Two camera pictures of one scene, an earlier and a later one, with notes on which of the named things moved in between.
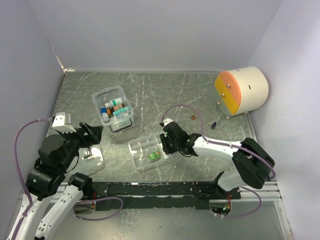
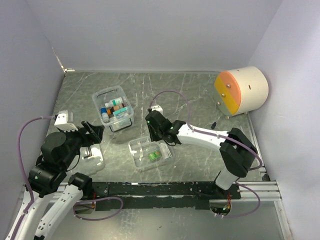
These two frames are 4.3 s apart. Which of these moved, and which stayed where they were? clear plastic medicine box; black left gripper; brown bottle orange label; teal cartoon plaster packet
Moved: brown bottle orange label
Stayed: black left gripper; teal cartoon plaster packet; clear plastic medicine box
